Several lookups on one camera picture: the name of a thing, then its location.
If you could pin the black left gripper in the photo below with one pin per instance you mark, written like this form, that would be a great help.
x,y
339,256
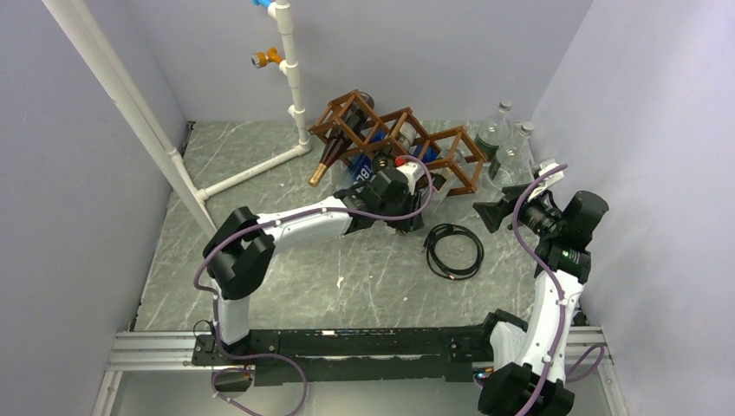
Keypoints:
x,y
409,224

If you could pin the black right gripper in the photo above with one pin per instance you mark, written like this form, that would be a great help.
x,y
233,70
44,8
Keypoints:
x,y
493,212

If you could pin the clear white labelled bottle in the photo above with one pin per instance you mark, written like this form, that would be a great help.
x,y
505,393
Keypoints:
x,y
512,161

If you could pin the round clear glass bottle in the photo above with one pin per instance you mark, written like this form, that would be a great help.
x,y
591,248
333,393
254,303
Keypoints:
x,y
494,130

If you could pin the dark red wine bottle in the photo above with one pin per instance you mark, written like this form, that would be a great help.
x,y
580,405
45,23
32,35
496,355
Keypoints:
x,y
343,120

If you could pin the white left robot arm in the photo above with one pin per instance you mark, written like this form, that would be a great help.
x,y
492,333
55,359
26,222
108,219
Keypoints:
x,y
238,256

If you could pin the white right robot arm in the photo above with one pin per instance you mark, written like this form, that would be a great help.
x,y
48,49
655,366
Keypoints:
x,y
529,376

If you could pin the green wine bottle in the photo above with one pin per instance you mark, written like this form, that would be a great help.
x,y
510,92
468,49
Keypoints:
x,y
385,157

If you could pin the blue labelled clear bottle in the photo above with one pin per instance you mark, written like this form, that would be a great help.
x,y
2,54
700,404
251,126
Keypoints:
x,y
358,168

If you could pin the brown wooden wine rack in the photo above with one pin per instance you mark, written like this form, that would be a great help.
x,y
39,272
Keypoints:
x,y
402,129

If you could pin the orange pipe fitting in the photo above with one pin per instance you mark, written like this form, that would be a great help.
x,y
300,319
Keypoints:
x,y
262,59

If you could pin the blue pipe fitting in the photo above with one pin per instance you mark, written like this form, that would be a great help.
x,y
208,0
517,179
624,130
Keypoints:
x,y
263,3

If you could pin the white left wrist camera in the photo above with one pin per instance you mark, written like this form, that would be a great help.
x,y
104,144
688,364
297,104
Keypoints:
x,y
412,170

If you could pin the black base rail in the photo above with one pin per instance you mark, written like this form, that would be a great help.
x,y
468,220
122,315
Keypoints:
x,y
447,353

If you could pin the white pvc pipe frame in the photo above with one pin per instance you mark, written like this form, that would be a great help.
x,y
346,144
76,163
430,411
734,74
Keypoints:
x,y
68,153

